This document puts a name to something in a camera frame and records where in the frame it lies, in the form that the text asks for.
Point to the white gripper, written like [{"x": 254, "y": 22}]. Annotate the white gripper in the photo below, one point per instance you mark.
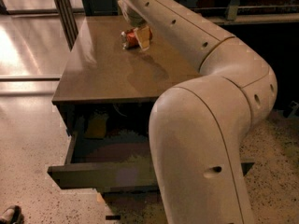
[{"x": 135, "y": 18}]

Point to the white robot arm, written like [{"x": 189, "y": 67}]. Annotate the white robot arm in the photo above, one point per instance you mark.
[{"x": 196, "y": 127}]

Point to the brown drawer cabinet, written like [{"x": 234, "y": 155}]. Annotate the brown drawer cabinet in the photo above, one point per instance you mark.
[{"x": 101, "y": 77}]

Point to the yellow object inside drawer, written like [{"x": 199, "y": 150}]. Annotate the yellow object inside drawer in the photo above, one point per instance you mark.
[{"x": 97, "y": 127}]

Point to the dark open top drawer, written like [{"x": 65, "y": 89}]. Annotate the dark open top drawer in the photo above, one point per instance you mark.
[{"x": 129, "y": 162}]

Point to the red soda can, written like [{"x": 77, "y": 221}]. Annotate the red soda can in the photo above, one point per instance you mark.
[{"x": 128, "y": 39}]

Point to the dark background shelf unit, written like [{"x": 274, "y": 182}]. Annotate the dark background shelf unit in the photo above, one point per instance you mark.
[{"x": 249, "y": 3}]

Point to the black shoe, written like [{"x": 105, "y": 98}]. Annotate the black shoe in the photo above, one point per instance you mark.
[{"x": 12, "y": 215}]

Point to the metal window frame post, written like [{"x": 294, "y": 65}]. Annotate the metal window frame post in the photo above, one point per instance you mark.
[{"x": 67, "y": 18}]

